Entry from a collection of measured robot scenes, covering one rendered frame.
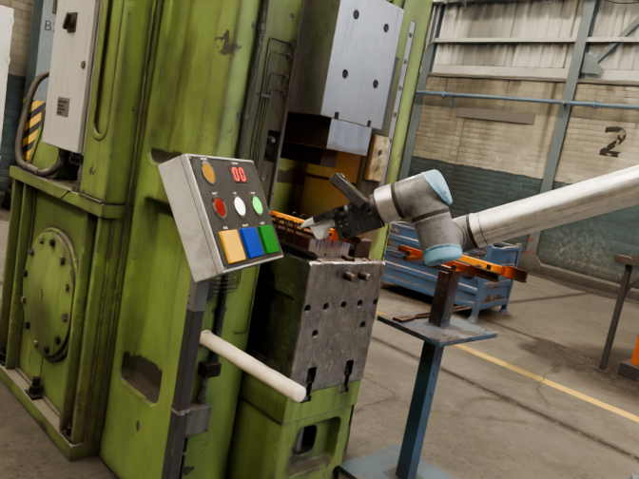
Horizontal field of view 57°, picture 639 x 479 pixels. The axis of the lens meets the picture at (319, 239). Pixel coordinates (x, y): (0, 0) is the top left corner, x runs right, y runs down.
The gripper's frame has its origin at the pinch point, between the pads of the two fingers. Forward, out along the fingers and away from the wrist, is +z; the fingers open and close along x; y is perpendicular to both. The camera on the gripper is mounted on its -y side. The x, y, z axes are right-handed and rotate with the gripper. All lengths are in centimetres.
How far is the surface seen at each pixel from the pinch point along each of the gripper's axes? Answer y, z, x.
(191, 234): -3.9, 16.0, -27.6
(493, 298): 98, 8, 438
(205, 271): 5.0, 15.3, -27.6
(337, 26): -55, -17, 31
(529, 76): -165, -101, 877
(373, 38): -52, -23, 46
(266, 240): 1.5, 10.4, -3.1
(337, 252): 9.8, 10.5, 47.5
